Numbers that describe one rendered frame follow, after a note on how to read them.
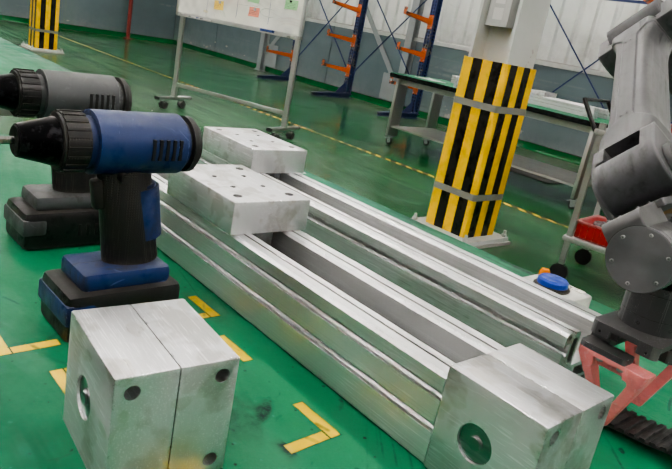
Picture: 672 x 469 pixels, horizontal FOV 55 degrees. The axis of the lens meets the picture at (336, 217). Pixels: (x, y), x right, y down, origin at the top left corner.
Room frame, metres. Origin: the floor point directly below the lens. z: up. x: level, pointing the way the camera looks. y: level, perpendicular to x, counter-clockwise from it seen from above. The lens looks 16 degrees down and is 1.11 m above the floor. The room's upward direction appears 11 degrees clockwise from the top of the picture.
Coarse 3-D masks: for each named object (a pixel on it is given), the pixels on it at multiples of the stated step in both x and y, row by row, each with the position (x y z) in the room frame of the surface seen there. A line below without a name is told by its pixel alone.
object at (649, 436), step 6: (660, 426) 0.57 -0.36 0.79; (648, 432) 0.56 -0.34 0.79; (654, 432) 0.56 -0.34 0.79; (660, 432) 0.57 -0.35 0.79; (666, 432) 0.56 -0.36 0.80; (636, 438) 0.55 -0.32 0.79; (642, 438) 0.54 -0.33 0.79; (648, 438) 0.55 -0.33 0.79; (654, 438) 0.55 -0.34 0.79; (660, 438) 0.55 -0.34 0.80; (666, 438) 0.55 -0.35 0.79; (648, 444) 0.54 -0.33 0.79; (654, 444) 0.54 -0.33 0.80; (660, 444) 0.54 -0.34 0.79
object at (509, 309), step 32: (224, 160) 1.07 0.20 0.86; (320, 192) 0.99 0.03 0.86; (320, 224) 0.87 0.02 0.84; (352, 224) 0.83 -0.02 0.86; (384, 224) 0.88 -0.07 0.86; (352, 256) 0.82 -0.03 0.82; (384, 256) 0.79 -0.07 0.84; (416, 256) 0.74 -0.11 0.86; (448, 256) 0.80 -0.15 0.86; (416, 288) 0.73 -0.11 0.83; (448, 288) 0.71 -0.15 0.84; (480, 288) 0.68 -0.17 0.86; (512, 288) 0.72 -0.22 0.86; (544, 288) 0.72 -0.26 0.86; (480, 320) 0.66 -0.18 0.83; (512, 320) 0.64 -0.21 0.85; (544, 320) 0.62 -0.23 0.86; (576, 320) 0.66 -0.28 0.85; (544, 352) 0.60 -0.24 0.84; (576, 352) 0.64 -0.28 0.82
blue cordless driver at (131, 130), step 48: (48, 144) 0.53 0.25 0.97; (96, 144) 0.56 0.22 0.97; (144, 144) 0.58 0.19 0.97; (192, 144) 0.63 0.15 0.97; (96, 192) 0.58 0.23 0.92; (144, 192) 0.60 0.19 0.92; (144, 240) 0.60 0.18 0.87; (48, 288) 0.57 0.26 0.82; (96, 288) 0.56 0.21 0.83; (144, 288) 0.59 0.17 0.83
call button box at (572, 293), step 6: (528, 276) 0.83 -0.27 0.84; (534, 276) 0.83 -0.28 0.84; (534, 282) 0.80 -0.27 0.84; (546, 288) 0.78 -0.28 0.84; (570, 288) 0.81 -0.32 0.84; (576, 288) 0.81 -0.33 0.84; (564, 294) 0.78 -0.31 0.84; (570, 294) 0.79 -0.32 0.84; (576, 294) 0.79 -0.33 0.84; (582, 294) 0.80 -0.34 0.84; (588, 294) 0.80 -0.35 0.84; (576, 300) 0.77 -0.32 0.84; (582, 300) 0.78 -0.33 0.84; (588, 300) 0.79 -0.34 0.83; (588, 306) 0.80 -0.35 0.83
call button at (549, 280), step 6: (540, 276) 0.80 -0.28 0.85; (546, 276) 0.80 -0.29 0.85; (552, 276) 0.81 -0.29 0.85; (558, 276) 0.81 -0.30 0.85; (540, 282) 0.79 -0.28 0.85; (546, 282) 0.79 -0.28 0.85; (552, 282) 0.78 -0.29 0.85; (558, 282) 0.79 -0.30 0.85; (564, 282) 0.79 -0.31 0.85; (552, 288) 0.78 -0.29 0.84; (558, 288) 0.78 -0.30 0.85; (564, 288) 0.78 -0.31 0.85
